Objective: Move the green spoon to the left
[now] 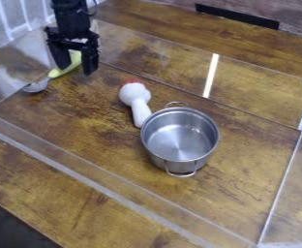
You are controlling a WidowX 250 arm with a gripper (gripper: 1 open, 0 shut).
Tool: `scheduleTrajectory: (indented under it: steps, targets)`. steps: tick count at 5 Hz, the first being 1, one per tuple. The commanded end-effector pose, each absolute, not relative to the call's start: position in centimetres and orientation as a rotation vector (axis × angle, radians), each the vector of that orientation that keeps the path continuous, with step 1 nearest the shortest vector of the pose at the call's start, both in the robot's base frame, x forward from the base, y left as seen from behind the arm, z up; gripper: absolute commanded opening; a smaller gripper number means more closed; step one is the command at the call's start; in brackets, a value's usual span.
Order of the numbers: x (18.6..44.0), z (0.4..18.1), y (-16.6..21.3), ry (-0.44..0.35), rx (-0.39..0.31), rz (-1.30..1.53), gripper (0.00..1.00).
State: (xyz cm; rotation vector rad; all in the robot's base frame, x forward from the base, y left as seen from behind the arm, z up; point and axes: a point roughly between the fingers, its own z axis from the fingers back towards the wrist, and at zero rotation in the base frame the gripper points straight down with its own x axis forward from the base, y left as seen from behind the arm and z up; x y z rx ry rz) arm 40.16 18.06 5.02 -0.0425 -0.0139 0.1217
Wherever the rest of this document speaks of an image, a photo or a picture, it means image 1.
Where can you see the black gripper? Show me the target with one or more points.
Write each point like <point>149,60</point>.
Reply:
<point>71,34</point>

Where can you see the clear acrylic enclosure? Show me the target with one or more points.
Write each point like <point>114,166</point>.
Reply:
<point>75,174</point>

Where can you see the small steel pot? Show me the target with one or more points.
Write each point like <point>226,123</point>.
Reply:
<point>179,136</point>

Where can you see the green handled metal spoon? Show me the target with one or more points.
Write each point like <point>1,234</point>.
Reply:
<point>39,85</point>

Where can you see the black strip on table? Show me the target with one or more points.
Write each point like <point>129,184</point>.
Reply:
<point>245,18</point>

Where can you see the white red toy mushroom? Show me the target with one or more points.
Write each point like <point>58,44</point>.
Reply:
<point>134,95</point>

